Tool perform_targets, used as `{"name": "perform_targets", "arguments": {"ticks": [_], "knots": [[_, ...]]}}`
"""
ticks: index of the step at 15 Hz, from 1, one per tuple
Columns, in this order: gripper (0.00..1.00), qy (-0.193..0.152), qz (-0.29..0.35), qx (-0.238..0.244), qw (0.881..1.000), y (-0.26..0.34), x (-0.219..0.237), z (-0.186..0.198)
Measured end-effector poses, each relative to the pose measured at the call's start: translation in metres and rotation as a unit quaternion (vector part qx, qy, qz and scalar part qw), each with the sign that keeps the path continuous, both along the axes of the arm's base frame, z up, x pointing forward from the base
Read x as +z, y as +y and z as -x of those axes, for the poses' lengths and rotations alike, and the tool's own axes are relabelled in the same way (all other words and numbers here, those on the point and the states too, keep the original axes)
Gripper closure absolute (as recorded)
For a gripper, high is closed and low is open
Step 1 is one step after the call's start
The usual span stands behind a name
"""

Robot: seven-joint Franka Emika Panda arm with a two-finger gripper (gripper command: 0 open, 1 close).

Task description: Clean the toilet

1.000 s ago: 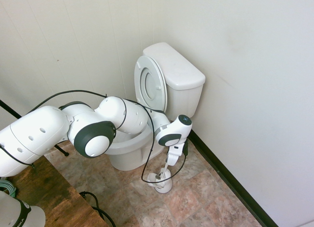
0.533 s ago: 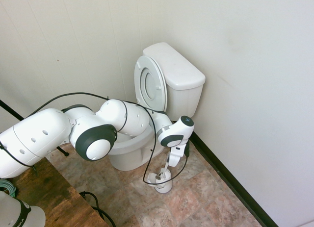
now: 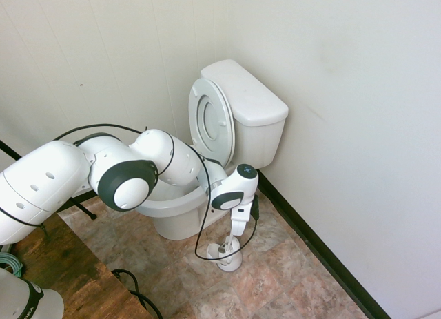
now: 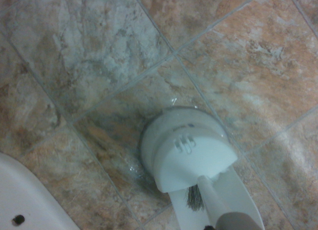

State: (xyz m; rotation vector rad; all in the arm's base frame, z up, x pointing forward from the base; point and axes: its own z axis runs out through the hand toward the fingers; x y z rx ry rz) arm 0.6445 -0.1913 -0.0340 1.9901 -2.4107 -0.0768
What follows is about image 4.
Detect white toilet brush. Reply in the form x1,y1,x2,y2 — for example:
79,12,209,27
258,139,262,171
185,174,260,230

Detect white toilet brush holder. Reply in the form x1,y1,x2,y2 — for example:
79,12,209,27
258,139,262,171
138,105,265,230

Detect white toilet bowl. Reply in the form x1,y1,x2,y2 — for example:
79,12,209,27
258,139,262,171
0,152,80,230

